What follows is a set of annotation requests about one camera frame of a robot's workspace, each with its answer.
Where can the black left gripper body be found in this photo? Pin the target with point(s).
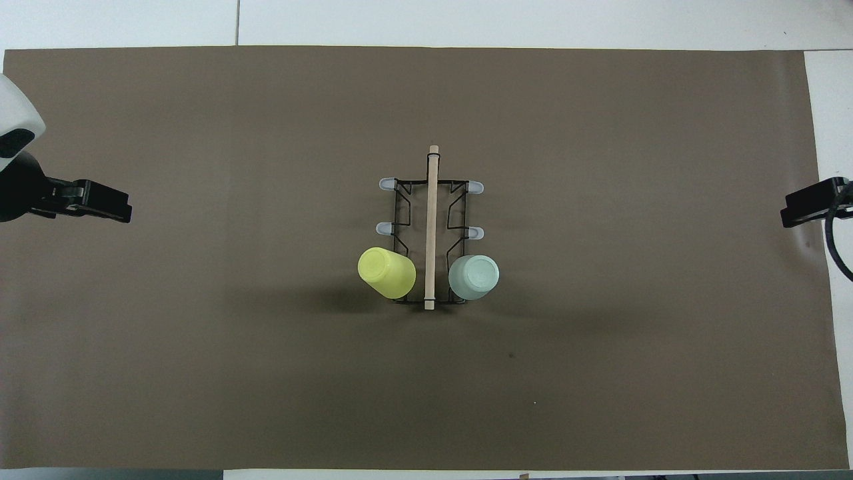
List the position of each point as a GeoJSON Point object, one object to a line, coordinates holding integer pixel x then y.
{"type": "Point", "coordinates": [23, 193]}

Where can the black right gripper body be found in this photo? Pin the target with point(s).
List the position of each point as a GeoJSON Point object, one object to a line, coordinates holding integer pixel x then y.
{"type": "Point", "coordinates": [843, 198]}

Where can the yellow plastic cup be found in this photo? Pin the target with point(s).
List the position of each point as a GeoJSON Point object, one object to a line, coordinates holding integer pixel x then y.
{"type": "Point", "coordinates": [390, 273]}

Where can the pale green plastic cup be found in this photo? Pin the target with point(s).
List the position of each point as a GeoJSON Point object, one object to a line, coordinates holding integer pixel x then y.
{"type": "Point", "coordinates": [474, 278]}

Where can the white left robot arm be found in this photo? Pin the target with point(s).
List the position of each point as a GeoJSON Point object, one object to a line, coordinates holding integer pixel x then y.
{"type": "Point", "coordinates": [16, 110]}

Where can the brown table mat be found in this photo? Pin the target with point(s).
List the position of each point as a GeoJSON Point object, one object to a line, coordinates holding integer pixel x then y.
{"type": "Point", "coordinates": [266, 373]}

